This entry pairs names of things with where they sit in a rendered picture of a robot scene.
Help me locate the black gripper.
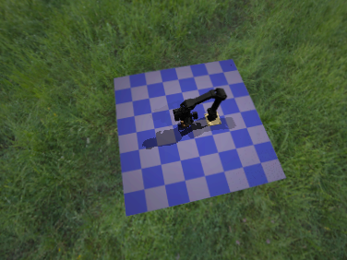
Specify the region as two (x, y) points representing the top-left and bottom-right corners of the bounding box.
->
(174, 112), (198, 121)

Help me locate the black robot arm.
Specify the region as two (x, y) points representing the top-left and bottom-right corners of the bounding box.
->
(173, 88), (227, 125)

